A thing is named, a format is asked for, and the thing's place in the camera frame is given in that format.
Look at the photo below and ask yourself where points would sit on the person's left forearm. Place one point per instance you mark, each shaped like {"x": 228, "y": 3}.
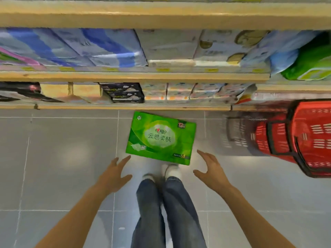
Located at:
{"x": 75, "y": 219}

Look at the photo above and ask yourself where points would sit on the person's right leg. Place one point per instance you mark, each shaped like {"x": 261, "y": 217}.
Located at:
{"x": 182, "y": 211}

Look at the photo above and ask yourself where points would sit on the black flat pack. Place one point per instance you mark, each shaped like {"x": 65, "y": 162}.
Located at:
{"x": 20, "y": 91}

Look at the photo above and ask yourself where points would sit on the white pack with yellow print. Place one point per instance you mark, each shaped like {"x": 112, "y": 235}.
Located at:
{"x": 222, "y": 46}

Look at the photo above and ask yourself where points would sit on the person's left leg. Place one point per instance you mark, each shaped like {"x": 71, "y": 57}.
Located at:
{"x": 148, "y": 214}

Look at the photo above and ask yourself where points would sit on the person's left white shoe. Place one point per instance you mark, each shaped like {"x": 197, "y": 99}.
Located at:
{"x": 148, "y": 177}

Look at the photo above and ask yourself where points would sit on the person's right hand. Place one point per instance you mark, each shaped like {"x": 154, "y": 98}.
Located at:
{"x": 214, "y": 175}

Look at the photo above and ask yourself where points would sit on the wooden shelf unit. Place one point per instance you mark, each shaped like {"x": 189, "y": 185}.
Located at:
{"x": 155, "y": 16}

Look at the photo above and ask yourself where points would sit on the plain white tissue pack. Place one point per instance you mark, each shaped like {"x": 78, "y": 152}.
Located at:
{"x": 168, "y": 45}

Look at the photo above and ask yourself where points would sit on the light blue soft pack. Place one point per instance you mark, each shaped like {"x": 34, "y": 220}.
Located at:
{"x": 279, "y": 51}

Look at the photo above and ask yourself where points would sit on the red shopping basket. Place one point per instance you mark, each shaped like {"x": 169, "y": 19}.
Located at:
{"x": 297, "y": 136}

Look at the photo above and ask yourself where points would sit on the black pack with white print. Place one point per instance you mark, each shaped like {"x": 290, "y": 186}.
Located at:
{"x": 124, "y": 92}

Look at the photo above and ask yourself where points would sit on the person's right forearm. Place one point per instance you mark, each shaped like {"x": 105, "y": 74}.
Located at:
{"x": 248, "y": 219}

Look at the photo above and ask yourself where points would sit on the person's right thumb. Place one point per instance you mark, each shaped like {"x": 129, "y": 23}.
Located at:
{"x": 200, "y": 174}

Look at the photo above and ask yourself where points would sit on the person's left hand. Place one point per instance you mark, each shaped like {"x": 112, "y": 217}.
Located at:
{"x": 111, "y": 179}

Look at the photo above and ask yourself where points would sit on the person's left thumb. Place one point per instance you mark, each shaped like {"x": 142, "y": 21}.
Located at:
{"x": 125, "y": 179}

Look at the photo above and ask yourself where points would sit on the pink and green pack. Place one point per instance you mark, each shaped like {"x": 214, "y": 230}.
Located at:
{"x": 15, "y": 59}

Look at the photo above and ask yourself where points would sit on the green and white soft pack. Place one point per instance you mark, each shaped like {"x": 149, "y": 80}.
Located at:
{"x": 310, "y": 61}

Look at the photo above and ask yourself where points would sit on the green tissue pack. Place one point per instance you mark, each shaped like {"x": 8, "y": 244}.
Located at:
{"x": 160, "y": 138}

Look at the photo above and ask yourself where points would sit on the person's right white shoe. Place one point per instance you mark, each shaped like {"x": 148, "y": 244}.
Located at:
{"x": 171, "y": 171}

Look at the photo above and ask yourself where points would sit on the row of yellow price labels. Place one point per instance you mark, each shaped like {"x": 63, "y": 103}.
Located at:
{"x": 163, "y": 69}

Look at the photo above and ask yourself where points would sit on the person's white shoe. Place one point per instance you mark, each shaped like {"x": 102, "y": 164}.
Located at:
{"x": 171, "y": 171}
{"x": 148, "y": 177}

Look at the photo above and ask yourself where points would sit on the red and yellow pack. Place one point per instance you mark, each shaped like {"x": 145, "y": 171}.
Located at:
{"x": 245, "y": 98}

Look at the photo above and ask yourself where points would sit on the blue striped tissue pack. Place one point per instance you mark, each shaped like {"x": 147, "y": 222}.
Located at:
{"x": 108, "y": 46}
{"x": 36, "y": 46}

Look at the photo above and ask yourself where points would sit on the person's leg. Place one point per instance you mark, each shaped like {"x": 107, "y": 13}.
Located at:
{"x": 148, "y": 214}
{"x": 182, "y": 211}

